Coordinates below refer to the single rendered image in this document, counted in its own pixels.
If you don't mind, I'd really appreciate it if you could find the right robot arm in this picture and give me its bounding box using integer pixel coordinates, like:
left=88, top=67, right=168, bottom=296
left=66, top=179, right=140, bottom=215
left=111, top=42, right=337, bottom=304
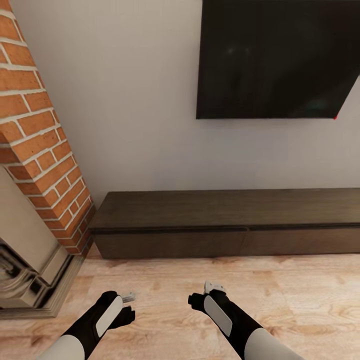
left=188, top=281, right=306, bottom=360

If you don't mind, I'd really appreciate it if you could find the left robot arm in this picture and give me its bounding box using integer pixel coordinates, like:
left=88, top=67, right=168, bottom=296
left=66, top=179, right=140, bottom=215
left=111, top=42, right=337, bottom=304
left=35, top=290, right=137, bottom=360

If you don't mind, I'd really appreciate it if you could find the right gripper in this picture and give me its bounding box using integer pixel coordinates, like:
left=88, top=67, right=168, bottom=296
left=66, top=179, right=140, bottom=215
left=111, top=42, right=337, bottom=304
left=188, top=293, right=207, bottom=313

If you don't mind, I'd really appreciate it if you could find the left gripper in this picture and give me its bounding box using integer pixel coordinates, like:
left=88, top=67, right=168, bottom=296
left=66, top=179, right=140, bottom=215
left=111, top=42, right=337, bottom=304
left=108, top=306, right=136, bottom=330

